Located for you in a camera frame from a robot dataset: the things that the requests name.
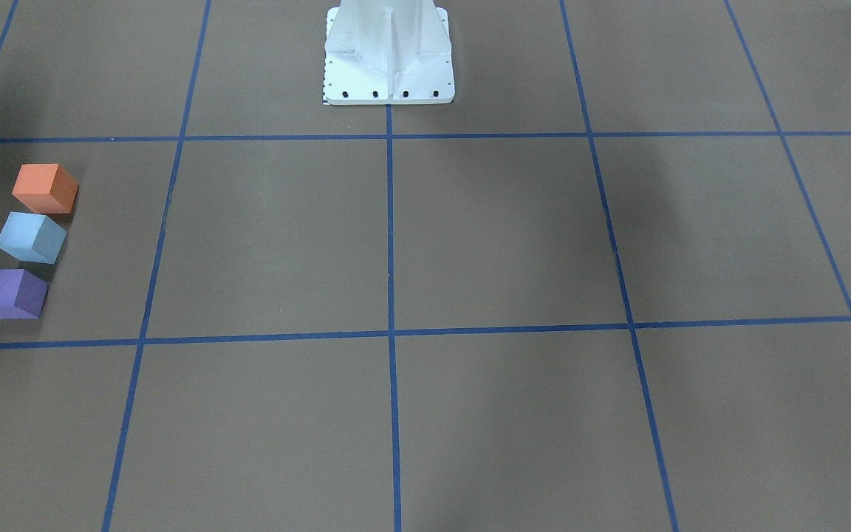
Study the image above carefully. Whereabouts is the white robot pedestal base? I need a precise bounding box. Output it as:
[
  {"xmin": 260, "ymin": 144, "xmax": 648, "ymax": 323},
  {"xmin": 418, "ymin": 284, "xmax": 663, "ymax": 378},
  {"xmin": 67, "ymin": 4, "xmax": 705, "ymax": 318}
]
[{"xmin": 322, "ymin": 1, "xmax": 456, "ymax": 106}]

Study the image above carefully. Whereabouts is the orange foam block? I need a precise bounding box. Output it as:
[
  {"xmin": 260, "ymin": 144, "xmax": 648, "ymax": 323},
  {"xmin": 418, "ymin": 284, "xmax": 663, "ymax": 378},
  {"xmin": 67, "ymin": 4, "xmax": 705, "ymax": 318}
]
[{"xmin": 11, "ymin": 164, "xmax": 80, "ymax": 214}]

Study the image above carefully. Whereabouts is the light blue foam block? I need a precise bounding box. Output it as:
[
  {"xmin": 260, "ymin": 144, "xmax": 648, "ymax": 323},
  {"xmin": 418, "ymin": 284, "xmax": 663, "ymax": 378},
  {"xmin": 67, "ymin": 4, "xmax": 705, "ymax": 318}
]
[{"xmin": 0, "ymin": 211, "xmax": 67, "ymax": 264}]

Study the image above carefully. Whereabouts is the purple foam block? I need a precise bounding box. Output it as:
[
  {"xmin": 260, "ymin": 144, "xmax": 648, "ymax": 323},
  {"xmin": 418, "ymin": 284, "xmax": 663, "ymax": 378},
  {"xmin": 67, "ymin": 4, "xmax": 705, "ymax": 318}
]
[{"xmin": 0, "ymin": 269, "xmax": 49, "ymax": 320}]

